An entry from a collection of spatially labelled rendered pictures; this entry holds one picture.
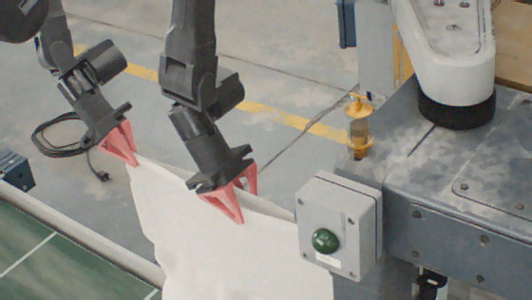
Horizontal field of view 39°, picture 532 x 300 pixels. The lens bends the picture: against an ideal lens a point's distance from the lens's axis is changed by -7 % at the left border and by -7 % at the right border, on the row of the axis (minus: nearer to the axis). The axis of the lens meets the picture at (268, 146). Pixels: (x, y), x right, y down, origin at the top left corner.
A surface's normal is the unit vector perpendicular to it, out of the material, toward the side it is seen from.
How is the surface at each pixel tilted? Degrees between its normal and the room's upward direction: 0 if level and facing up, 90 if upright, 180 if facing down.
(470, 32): 0
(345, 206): 0
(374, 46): 90
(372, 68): 90
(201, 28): 87
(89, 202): 0
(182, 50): 78
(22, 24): 95
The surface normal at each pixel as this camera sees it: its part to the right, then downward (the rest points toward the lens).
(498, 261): -0.59, 0.52
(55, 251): -0.10, -0.81
